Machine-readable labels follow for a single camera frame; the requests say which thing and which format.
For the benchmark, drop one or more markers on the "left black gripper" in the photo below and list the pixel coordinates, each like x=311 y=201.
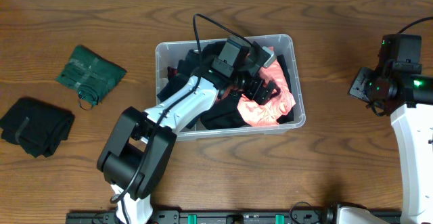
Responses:
x=260 y=91

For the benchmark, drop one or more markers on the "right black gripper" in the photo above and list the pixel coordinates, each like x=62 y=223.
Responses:
x=359 y=88

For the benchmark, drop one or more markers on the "pink shirt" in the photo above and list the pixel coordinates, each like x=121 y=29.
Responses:
x=236 y=110

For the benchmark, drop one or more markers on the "black garment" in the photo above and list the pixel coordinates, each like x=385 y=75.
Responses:
x=190 y=63

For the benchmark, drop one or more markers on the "dark navy cloth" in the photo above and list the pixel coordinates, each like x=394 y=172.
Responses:
x=174 y=84

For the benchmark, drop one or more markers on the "dark green shirt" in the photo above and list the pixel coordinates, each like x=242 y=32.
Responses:
x=90 y=75

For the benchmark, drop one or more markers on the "black cloth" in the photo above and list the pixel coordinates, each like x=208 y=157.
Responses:
x=36 y=126

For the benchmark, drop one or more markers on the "red plaid flannel shirt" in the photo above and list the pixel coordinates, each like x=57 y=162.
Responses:
x=171 y=72

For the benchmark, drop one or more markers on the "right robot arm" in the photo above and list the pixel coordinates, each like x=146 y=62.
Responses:
x=410 y=115

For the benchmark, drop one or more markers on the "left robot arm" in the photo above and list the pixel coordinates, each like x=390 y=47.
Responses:
x=136 y=154

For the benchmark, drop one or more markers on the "clear plastic storage bin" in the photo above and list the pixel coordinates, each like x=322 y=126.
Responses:
x=169 y=53

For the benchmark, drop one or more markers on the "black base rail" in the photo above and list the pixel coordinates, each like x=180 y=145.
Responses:
x=297 y=214

